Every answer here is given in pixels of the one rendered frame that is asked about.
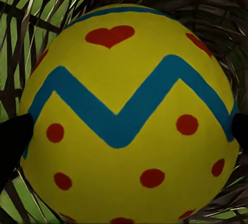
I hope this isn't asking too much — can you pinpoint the wicker basket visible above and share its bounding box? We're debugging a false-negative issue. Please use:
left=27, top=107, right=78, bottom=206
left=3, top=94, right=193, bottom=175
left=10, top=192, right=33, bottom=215
left=0, top=0, right=248, bottom=224

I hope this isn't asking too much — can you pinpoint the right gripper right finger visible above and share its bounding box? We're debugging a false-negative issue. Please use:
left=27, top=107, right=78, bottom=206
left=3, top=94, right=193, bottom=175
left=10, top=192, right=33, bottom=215
left=232, top=113, right=248, bottom=155

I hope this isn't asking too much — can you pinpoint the easter egg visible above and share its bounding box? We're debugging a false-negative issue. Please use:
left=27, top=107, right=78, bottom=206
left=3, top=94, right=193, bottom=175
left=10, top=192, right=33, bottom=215
left=18, top=3, right=240, bottom=224

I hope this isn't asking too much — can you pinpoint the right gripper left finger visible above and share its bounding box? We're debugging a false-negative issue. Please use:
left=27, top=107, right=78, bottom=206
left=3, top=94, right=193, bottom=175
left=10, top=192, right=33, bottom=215
left=0, top=113, right=34, bottom=194

